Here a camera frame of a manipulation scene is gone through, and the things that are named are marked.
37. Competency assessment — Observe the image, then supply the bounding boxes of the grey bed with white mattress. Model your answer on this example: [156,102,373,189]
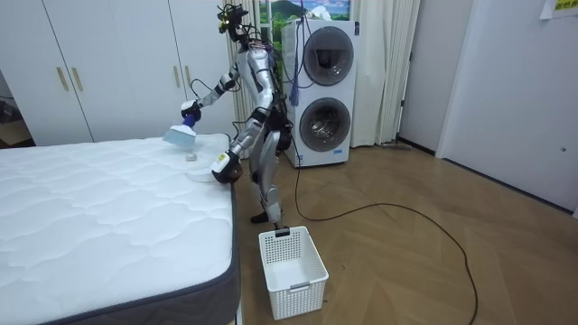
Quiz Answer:
[0,133,242,325]

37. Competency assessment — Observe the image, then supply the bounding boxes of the white washing machine tower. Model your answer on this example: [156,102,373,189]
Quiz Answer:
[280,18,360,169]

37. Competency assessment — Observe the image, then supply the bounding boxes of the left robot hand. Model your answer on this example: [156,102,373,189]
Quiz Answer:
[210,150,245,185]

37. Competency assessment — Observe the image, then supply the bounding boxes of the black floor cable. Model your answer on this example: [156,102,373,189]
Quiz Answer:
[288,130,480,325]

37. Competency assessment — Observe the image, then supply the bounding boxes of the white wardrobe with gold handles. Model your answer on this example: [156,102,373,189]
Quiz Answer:
[0,0,239,147]

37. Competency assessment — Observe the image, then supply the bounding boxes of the translucent white dustpan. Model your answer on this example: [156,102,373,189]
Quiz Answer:
[184,156,219,184]

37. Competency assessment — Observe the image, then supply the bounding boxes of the white perforated plastic basket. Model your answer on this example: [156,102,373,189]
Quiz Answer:
[257,225,331,321]

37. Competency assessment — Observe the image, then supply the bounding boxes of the white door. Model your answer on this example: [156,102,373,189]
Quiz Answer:
[434,0,578,214]

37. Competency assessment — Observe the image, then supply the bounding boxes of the cable bundle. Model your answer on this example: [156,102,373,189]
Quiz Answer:
[252,0,318,108]

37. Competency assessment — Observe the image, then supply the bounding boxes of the robot body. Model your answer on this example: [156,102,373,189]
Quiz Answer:
[215,3,294,153]

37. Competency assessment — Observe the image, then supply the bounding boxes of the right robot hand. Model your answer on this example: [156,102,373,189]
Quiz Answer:
[180,98,203,123]

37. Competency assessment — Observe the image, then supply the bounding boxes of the landscape wall poster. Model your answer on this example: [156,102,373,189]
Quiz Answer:
[258,0,353,85]

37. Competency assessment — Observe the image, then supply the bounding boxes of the robot legs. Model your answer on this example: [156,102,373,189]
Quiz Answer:
[249,129,291,230]

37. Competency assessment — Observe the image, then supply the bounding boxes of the yellow and white paper sign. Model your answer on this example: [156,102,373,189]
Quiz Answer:
[538,0,578,21]

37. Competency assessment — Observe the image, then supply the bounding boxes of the white bag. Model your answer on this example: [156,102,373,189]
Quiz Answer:
[310,5,334,22]

